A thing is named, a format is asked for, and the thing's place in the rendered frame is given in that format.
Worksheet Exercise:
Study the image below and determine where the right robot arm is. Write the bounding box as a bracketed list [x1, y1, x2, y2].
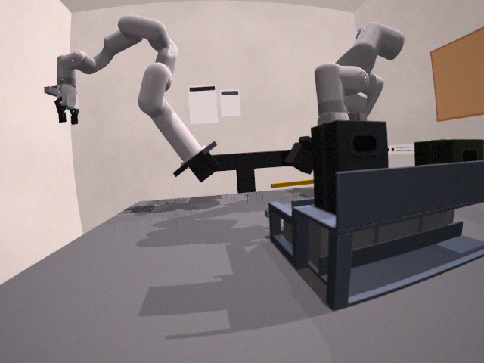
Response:
[44, 14, 205, 165]

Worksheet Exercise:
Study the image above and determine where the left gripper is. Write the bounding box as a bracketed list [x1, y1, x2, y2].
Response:
[317, 111, 349, 126]

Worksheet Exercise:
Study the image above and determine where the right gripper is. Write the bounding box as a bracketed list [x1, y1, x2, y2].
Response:
[54, 83, 79, 125]

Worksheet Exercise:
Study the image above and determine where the yellow bar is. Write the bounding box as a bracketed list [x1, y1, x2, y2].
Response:
[271, 179, 314, 188]

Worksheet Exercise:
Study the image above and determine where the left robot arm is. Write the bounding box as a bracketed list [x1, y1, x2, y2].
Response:
[315, 22, 405, 121]

